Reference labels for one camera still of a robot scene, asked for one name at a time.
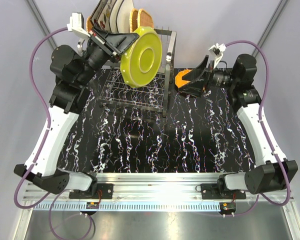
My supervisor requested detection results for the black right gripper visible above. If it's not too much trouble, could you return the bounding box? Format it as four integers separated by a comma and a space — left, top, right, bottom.
178, 55, 238, 99

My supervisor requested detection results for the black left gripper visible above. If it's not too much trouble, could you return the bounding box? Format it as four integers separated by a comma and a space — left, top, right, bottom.
74, 25, 138, 86

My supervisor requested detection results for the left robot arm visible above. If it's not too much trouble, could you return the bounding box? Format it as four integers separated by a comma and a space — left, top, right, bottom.
13, 26, 140, 199

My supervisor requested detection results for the white square plate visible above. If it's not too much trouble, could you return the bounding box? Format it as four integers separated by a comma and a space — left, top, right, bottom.
114, 0, 134, 33

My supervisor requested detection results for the woven wicker plate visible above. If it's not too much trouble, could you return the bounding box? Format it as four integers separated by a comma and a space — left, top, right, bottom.
137, 8, 155, 29
129, 8, 139, 33
86, 16, 94, 32

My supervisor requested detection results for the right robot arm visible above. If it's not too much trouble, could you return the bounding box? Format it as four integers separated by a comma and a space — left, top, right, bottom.
174, 53, 298, 199

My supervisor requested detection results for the yellow polka dot plate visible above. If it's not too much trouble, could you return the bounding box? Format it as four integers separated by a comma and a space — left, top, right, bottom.
174, 69, 192, 89

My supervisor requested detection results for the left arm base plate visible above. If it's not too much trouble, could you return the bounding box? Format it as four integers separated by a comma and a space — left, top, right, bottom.
68, 183, 114, 200

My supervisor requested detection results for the stainless steel dish rack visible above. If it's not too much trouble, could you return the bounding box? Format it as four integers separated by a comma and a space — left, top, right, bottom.
89, 29, 177, 117

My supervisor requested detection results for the fruit pattern square plate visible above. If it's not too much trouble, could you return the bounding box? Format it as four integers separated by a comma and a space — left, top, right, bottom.
91, 0, 115, 32

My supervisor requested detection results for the green polka dot plate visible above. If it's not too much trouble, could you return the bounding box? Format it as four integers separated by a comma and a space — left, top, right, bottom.
120, 26, 163, 88

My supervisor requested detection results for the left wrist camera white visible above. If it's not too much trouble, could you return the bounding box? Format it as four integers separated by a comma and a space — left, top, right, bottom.
66, 12, 90, 40

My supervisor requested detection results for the aluminium frame rail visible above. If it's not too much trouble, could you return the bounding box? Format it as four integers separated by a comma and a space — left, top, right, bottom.
23, 172, 296, 213

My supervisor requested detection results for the woven wicker plate middle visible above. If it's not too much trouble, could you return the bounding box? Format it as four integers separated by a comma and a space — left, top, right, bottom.
129, 8, 139, 33

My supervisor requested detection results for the woven wicker plate left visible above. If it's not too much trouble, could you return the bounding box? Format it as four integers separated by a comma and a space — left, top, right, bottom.
86, 16, 94, 32

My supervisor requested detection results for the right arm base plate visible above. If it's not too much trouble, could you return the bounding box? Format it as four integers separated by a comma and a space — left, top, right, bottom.
199, 183, 247, 200

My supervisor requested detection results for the woven wicker plate right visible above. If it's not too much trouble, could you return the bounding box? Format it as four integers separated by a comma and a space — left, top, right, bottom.
137, 8, 155, 29

